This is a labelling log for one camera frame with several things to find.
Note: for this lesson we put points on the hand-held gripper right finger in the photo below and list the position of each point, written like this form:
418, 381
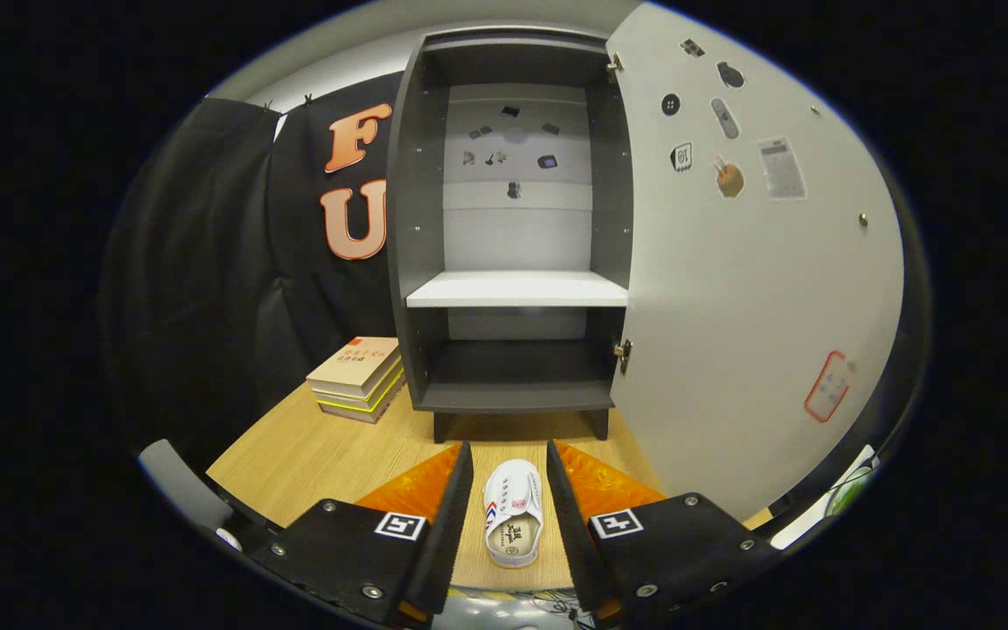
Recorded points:
570, 542

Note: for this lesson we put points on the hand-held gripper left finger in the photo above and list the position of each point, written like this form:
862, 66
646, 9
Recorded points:
451, 534

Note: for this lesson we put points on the white canvas shoe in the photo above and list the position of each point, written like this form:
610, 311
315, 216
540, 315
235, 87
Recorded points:
513, 516

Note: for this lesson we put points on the beige shoe cabinet door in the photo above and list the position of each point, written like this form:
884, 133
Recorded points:
731, 306

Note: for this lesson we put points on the grey shoe cabinet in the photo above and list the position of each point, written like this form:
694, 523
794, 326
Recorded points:
416, 219

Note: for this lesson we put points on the metal door hinge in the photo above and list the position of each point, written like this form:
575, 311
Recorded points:
615, 65
623, 353

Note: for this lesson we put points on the white cabinet shelf board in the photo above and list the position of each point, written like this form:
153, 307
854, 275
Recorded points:
517, 289

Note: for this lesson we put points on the yellow edged book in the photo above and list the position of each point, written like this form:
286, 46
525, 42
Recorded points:
355, 407

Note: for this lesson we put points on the beige orange cover book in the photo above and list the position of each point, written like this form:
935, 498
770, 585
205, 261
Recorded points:
355, 359

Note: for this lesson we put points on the small white object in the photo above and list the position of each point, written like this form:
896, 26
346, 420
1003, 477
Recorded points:
229, 538

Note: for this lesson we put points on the white green object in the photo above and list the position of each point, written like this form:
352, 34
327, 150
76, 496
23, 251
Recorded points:
806, 529

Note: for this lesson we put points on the black backdrop cloth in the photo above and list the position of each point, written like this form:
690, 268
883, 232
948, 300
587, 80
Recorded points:
206, 262

